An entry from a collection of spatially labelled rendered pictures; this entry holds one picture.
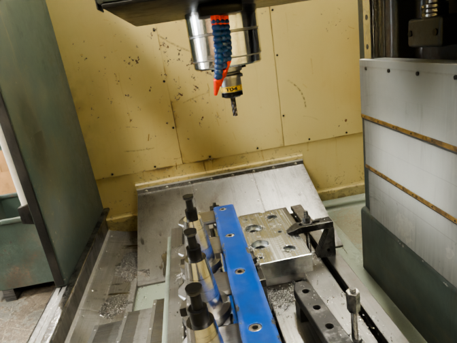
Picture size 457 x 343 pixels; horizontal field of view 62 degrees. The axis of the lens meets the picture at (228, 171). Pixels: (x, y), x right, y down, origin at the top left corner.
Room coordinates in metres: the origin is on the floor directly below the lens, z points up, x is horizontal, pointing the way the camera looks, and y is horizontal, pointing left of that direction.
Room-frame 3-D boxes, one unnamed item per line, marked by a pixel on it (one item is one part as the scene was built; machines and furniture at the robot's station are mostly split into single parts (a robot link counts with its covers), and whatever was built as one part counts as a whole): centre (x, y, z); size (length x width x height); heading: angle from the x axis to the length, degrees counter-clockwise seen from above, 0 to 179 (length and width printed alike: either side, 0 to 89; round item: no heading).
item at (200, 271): (0.39, 0.05, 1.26); 0.04 x 0.04 x 0.07
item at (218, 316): (0.39, 0.05, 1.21); 0.06 x 0.06 x 0.03
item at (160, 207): (1.58, 0.02, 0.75); 0.89 x 0.67 x 0.26; 94
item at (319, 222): (0.97, -0.20, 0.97); 0.13 x 0.03 x 0.15; 94
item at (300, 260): (0.98, -0.05, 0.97); 0.29 x 0.23 x 0.05; 4
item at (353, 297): (0.64, -0.21, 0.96); 0.03 x 0.03 x 0.13
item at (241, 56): (0.92, -0.04, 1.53); 0.16 x 0.16 x 0.12
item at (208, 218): (0.67, 0.07, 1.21); 0.07 x 0.05 x 0.01; 94
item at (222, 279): (0.45, 0.06, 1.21); 0.07 x 0.05 x 0.01; 94
